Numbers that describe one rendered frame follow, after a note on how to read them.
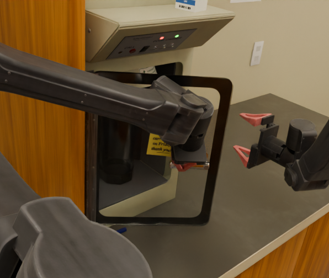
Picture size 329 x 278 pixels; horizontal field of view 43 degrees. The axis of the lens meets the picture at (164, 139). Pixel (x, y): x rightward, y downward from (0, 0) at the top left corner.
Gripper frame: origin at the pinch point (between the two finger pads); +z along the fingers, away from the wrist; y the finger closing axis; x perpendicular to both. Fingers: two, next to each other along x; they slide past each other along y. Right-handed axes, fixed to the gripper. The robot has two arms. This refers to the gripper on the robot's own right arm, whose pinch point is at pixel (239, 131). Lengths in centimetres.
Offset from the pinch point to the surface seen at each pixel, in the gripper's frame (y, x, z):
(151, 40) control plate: 26.2, 29.4, 4.9
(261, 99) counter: -25, -83, 49
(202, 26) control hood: 28.7, 17.4, 2.6
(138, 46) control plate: 24.8, 31.5, 6.3
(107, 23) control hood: 31, 41, 4
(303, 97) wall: -37, -138, 56
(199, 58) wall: -1, -41, 56
